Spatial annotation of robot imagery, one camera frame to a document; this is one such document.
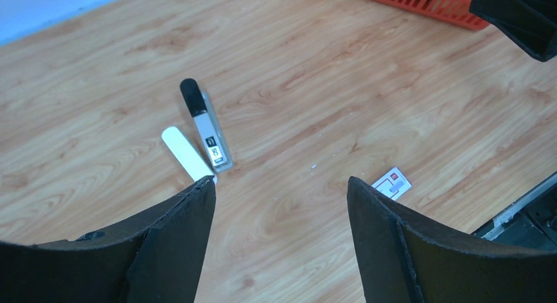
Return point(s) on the grey stapler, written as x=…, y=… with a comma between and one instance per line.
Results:
x=201, y=109

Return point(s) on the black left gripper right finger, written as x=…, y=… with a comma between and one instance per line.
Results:
x=405, y=256

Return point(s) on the white stapler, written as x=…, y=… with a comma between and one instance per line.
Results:
x=185, y=153

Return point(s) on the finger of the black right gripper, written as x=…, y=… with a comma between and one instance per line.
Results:
x=530, y=24

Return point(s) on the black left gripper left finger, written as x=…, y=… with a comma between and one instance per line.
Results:
x=153, y=256

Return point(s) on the red white staple box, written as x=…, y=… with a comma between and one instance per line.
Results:
x=393, y=184

